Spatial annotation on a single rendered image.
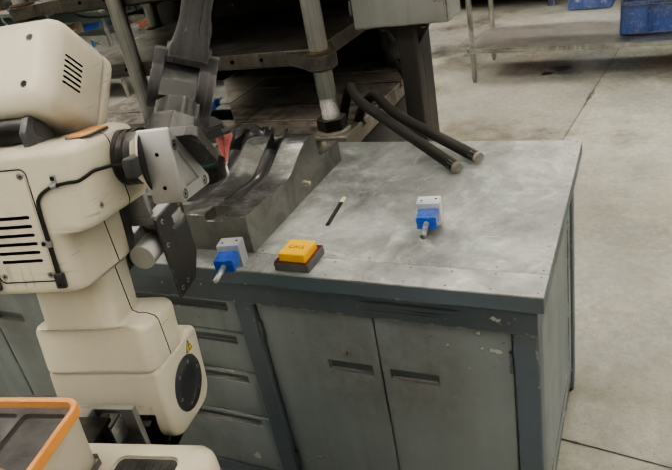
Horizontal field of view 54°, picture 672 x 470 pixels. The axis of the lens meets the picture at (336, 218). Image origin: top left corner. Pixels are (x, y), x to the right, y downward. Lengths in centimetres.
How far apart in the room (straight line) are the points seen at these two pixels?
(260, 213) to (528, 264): 59
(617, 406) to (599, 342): 29
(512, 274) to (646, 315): 130
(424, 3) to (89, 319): 133
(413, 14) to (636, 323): 128
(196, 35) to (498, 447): 105
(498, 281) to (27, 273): 79
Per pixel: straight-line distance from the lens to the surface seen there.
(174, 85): 105
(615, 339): 239
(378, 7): 207
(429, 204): 141
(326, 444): 176
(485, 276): 125
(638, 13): 489
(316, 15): 202
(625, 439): 207
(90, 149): 98
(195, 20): 108
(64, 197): 99
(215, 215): 152
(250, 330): 158
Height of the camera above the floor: 149
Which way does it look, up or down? 27 degrees down
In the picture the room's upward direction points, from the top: 11 degrees counter-clockwise
